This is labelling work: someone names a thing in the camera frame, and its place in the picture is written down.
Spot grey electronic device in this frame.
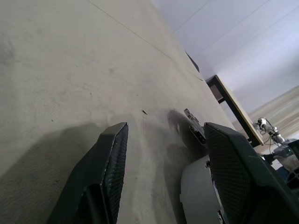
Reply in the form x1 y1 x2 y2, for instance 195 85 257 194
271 137 299 168

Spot grey end cover circuit board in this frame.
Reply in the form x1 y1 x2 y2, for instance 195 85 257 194
183 108 206 145

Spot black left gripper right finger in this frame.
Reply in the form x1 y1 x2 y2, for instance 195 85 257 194
203 121 299 224

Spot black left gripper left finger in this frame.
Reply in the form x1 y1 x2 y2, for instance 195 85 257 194
46 121 129 224

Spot light wood table black frame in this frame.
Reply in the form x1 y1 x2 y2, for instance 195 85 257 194
205 74 265 148

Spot grey stator housing copper windings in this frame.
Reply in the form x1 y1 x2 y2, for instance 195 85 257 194
179 155 226 224

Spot white gadget with cables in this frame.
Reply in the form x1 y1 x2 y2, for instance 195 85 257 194
253 118 285 143

